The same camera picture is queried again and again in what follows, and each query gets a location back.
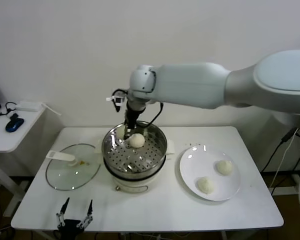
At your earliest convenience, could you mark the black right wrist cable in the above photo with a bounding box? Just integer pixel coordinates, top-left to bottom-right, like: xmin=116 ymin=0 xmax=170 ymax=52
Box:
xmin=139 ymin=101 xmax=165 ymax=129

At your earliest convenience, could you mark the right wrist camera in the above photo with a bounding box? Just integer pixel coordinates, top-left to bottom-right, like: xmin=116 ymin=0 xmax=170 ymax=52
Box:
xmin=105 ymin=94 xmax=128 ymax=112

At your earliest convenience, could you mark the blue computer mouse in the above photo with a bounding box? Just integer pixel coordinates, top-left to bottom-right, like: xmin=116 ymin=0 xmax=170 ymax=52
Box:
xmin=4 ymin=118 xmax=25 ymax=133

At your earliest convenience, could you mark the glass lid with white handle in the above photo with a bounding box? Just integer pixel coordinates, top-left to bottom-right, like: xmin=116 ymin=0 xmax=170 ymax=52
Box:
xmin=45 ymin=143 xmax=102 ymax=192

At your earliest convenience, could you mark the white round plate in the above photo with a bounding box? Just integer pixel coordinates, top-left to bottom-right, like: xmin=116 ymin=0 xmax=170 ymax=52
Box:
xmin=179 ymin=145 xmax=242 ymax=202

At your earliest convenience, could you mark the white side table with laptop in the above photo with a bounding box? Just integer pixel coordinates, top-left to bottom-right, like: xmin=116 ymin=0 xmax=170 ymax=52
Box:
xmin=0 ymin=107 xmax=45 ymax=218

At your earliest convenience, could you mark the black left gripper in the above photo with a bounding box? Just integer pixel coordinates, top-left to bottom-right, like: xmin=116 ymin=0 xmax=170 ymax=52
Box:
xmin=56 ymin=197 xmax=94 ymax=234

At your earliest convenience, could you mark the white power adapter box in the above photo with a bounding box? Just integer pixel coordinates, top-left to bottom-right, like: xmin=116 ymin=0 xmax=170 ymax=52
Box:
xmin=16 ymin=100 xmax=41 ymax=113

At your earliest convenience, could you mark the stainless steel steamer basket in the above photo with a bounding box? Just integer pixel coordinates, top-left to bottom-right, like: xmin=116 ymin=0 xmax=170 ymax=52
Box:
xmin=101 ymin=121 xmax=168 ymax=175

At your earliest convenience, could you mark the black cable on side table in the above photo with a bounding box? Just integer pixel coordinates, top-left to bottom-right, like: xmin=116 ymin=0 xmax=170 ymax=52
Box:
xmin=0 ymin=101 xmax=19 ymax=121

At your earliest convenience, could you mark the black hanging cable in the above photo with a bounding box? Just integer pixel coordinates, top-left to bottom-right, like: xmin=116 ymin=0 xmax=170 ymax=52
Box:
xmin=260 ymin=126 xmax=300 ymax=174

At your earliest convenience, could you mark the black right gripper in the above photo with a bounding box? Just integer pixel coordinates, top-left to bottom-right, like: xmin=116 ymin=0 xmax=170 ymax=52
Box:
xmin=123 ymin=100 xmax=146 ymax=140

